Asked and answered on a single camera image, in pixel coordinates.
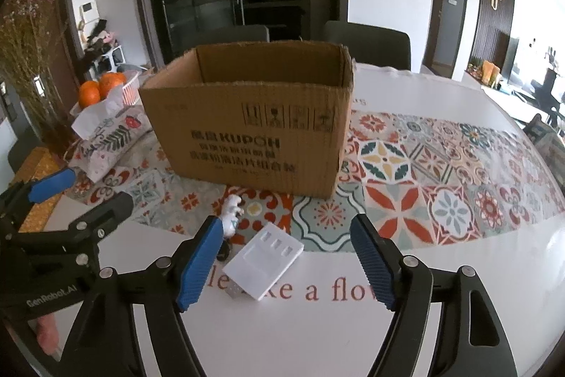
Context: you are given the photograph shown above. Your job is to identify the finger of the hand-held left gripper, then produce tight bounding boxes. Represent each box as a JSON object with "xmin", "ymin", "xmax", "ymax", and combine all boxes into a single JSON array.
[
  {"xmin": 57, "ymin": 192, "xmax": 134, "ymax": 246},
  {"xmin": 0, "ymin": 167, "xmax": 77, "ymax": 228}
]

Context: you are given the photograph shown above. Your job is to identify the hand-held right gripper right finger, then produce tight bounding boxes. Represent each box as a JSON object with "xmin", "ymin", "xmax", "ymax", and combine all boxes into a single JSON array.
[{"xmin": 350, "ymin": 213, "xmax": 519, "ymax": 377}]

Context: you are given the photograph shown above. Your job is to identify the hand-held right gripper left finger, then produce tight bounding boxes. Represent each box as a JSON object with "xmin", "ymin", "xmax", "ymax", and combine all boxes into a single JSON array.
[{"xmin": 71, "ymin": 216, "xmax": 225, "ymax": 377}]

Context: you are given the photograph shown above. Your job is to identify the white wall charger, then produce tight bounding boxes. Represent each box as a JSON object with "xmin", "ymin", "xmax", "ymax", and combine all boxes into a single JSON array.
[{"xmin": 222, "ymin": 222, "xmax": 305, "ymax": 301}]

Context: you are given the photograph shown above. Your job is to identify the brown cardboard box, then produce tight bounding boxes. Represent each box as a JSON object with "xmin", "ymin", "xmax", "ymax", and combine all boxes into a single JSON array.
[{"xmin": 138, "ymin": 40, "xmax": 355, "ymax": 200}]

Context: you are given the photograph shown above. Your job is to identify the person's left hand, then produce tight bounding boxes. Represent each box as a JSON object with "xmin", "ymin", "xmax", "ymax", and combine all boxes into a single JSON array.
[{"xmin": 36, "ymin": 313, "xmax": 60, "ymax": 353}]

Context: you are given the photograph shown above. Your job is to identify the yellow woven mat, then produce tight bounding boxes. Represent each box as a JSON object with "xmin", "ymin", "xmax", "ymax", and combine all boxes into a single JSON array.
[{"xmin": 9, "ymin": 145, "xmax": 60, "ymax": 234}]

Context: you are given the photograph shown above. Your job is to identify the white figurine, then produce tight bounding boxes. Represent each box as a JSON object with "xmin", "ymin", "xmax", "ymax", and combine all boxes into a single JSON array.
[{"xmin": 218, "ymin": 194, "xmax": 245, "ymax": 237}]

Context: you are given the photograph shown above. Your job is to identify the floral tissue pack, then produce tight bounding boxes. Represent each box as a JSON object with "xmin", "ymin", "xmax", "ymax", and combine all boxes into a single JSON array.
[{"xmin": 66, "ymin": 83, "xmax": 153, "ymax": 183}]

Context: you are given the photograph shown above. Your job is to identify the orange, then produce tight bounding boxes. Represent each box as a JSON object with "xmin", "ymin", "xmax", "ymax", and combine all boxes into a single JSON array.
[
  {"xmin": 78, "ymin": 81, "xmax": 101, "ymax": 109},
  {"xmin": 98, "ymin": 72, "xmax": 126, "ymax": 99}
]

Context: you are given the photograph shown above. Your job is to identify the patterned white tablecloth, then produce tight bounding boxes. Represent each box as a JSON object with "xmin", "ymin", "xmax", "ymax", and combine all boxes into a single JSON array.
[{"xmin": 18, "ymin": 61, "xmax": 565, "ymax": 377}]

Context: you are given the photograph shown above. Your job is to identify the white fruit basket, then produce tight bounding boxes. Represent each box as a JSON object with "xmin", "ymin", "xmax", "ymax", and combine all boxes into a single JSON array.
[{"xmin": 99, "ymin": 69, "xmax": 144, "ymax": 106}]

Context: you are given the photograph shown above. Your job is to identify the dried flower bunch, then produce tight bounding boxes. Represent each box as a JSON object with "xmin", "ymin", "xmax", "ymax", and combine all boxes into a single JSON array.
[{"xmin": 0, "ymin": 0, "xmax": 78, "ymax": 148}]

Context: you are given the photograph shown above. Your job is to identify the white shoe rack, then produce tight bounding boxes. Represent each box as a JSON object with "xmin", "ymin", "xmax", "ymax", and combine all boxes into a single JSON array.
[{"xmin": 84, "ymin": 43, "xmax": 126, "ymax": 79}]

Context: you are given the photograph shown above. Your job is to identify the pile of shoes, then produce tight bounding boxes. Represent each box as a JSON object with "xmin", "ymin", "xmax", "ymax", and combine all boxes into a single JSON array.
[{"xmin": 84, "ymin": 19, "xmax": 120, "ymax": 51}]

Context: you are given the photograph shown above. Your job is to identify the brown wooden door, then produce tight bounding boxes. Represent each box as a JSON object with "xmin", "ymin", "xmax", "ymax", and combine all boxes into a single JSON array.
[{"xmin": 26, "ymin": 0, "xmax": 87, "ymax": 95}]

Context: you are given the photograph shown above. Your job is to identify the dark dining chair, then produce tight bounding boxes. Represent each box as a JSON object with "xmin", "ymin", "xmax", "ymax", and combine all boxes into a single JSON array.
[
  {"xmin": 321, "ymin": 20, "xmax": 411, "ymax": 71},
  {"xmin": 188, "ymin": 25, "xmax": 271, "ymax": 51}
]

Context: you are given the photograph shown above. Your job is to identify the white television console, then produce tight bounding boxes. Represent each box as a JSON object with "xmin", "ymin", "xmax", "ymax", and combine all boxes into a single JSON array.
[{"xmin": 463, "ymin": 68, "xmax": 548, "ymax": 126}]

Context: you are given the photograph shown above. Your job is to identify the orange gift box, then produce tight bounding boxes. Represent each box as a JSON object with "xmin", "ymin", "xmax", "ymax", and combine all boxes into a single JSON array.
[{"xmin": 470, "ymin": 59, "xmax": 501, "ymax": 86}]

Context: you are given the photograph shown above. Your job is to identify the black television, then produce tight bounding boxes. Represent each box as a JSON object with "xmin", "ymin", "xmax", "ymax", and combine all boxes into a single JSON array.
[{"xmin": 505, "ymin": 37, "xmax": 521, "ymax": 84}]

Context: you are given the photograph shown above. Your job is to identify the grey door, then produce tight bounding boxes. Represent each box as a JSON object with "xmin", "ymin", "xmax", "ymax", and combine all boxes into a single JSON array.
[{"xmin": 423, "ymin": 0, "xmax": 469, "ymax": 77}]

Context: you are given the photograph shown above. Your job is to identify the dark slatted wall panel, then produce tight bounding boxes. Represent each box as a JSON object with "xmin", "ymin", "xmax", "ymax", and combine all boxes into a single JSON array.
[{"xmin": 468, "ymin": 0, "xmax": 516, "ymax": 71}]

